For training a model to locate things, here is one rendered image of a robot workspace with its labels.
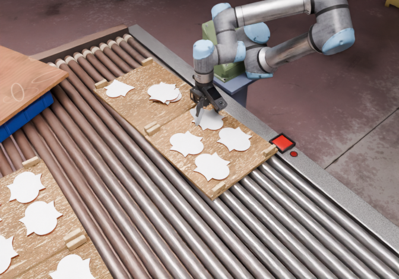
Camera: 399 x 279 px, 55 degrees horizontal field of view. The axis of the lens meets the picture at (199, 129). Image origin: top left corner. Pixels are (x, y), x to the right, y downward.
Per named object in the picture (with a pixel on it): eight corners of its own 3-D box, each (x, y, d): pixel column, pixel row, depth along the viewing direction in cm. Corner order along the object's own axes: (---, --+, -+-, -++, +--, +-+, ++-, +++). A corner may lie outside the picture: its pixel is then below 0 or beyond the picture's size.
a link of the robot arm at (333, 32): (255, 51, 182) (355, 5, 137) (261, 82, 182) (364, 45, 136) (236, 52, 176) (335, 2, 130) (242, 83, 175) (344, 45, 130)
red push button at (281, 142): (281, 136, 156) (282, 134, 155) (292, 145, 153) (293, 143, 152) (271, 143, 154) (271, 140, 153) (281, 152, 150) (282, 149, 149)
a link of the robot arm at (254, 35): (252, 27, 183) (269, 16, 171) (257, 54, 182) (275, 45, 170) (231, 27, 178) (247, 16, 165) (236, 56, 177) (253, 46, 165)
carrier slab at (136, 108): (153, 62, 195) (152, 60, 194) (207, 100, 173) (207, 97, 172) (93, 92, 179) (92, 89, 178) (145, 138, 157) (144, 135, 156)
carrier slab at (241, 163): (208, 101, 172) (208, 98, 171) (278, 152, 150) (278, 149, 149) (144, 139, 156) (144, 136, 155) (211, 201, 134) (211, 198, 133)
